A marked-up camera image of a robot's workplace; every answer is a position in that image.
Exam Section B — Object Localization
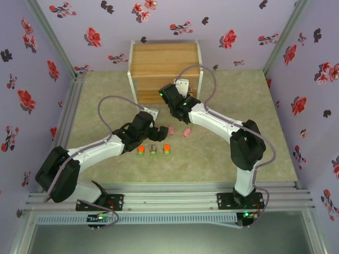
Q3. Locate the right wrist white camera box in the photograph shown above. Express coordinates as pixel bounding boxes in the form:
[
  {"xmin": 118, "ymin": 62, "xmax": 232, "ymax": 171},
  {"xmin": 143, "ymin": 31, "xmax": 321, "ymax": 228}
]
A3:
[{"xmin": 174, "ymin": 78, "xmax": 190, "ymax": 97}]

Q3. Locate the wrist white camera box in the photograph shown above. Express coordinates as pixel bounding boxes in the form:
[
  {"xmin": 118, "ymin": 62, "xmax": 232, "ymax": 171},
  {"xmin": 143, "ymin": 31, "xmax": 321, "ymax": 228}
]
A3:
[
  {"xmin": 174, "ymin": 78, "xmax": 190, "ymax": 97},
  {"xmin": 142, "ymin": 106, "xmax": 160, "ymax": 119}
]

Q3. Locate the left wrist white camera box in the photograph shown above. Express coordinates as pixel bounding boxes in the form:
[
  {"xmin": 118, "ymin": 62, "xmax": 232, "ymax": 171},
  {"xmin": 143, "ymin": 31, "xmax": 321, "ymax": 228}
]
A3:
[{"xmin": 142, "ymin": 106, "xmax": 160, "ymax": 119}]

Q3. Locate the wooden shelf white frame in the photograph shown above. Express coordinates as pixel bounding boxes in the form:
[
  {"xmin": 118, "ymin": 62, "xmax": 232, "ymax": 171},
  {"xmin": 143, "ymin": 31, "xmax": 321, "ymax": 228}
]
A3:
[{"xmin": 127, "ymin": 39, "xmax": 204, "ymax": 111}]

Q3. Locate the left arm grey cable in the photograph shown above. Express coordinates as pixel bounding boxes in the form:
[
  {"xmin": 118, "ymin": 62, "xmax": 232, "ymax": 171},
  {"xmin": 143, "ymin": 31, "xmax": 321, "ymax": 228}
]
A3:
[{"xmin": 43, "ymin": 95, "xmax": 146, "ymax": 229}]

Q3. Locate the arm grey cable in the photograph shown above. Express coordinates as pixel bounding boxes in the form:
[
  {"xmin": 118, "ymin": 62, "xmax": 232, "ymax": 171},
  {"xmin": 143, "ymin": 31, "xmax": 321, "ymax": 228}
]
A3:
[
  {"xmin": 43, "ymin": 95, "xmax": 146, "ymax": 229},
  {"xmin": 173, "ymin": 65, "xmax": 276, "ymax": 230}
]

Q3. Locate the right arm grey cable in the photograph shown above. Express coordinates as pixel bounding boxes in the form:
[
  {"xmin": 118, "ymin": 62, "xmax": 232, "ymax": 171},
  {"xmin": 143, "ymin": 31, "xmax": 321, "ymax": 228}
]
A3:
[{"xmin": 173, "ymin": 65, "xmax": 276, "ymax": 230}]

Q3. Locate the aluminium side rail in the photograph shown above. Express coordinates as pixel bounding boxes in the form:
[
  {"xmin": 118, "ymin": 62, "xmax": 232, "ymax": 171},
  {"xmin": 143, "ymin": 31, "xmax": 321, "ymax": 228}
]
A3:
[{"xmin": 50, "ymin": 73, "xmax": 87, "ymax": 153}]

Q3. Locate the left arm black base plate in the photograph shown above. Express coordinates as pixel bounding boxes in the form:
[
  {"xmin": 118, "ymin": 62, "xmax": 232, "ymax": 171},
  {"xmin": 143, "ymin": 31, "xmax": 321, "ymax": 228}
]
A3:
[{"xmin": 76, "ymin": 193, "xmax": 124, "ymax": 212}]

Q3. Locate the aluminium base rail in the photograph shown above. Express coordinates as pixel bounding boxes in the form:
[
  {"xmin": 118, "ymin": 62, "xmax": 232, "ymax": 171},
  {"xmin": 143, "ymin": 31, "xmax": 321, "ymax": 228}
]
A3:
[{"xmin": 25, "ymin": 182, "xmax": 317, "ymax": 212}]

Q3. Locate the white slotted cable duct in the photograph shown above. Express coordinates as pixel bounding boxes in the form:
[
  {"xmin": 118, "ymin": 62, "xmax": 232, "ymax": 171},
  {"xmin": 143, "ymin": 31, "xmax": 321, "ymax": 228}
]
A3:
[{"xmin": 35, "ymin": 213, "xmax": 238, "ymax": 225}]

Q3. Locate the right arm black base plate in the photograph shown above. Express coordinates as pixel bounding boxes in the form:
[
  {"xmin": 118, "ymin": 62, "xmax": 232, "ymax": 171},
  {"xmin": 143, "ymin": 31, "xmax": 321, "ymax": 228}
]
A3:
[{"xmin": 216, "ymin": 192, "xmax": 265, "ymax": 211}]

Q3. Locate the aluminium corner post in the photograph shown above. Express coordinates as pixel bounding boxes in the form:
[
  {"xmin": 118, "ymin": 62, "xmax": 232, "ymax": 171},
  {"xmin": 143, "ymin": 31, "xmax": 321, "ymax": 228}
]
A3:
[
  {"xmin": 263, "ymin": 0, "xmax": 310, "ymax": 76},
  {"xmin": 25, "ymin": 0, "xmax": 79, "ymax": 77}
]

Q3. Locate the aluminium lower frame leg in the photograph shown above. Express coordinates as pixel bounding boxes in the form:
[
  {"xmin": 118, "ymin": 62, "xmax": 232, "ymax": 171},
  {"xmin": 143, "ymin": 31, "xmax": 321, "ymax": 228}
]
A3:
[
  {"xmin": 301, "ymin": 208, "xmax": 329, "ymax": 254},
  {"xmin": 7, "ymin": 208, "xmax": 37, "ymax": 254}
]

